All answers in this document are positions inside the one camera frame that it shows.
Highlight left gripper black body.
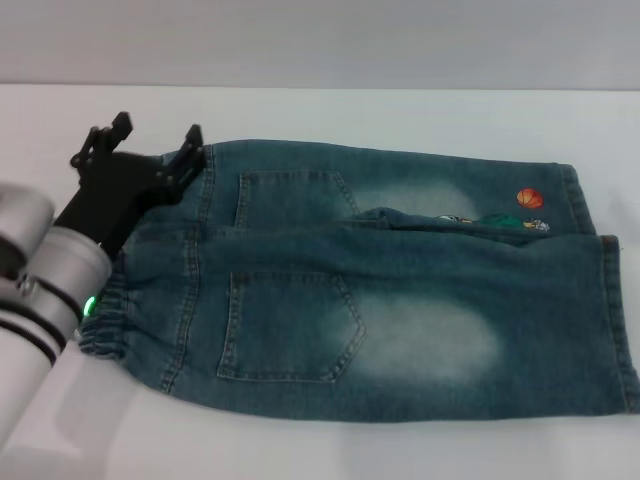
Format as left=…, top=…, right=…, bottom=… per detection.
left=52, top=149, right=180, bottom=262

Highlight blue denim shorts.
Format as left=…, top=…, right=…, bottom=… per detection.
left=74, top=138, right=640, bottom=425

